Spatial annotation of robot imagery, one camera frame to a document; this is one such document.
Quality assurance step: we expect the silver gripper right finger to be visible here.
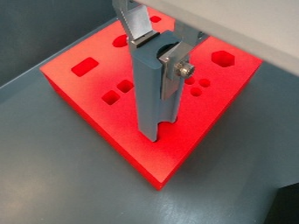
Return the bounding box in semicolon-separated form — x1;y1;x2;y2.
159;21;208;100

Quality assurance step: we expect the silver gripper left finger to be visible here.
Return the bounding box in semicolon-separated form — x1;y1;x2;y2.
112;0;159;48

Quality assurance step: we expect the red shape sorter box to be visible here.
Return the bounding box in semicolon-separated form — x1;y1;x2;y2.
39;7;264;192

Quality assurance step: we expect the black curved holder stand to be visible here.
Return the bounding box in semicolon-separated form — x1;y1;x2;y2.
264;182;299;224

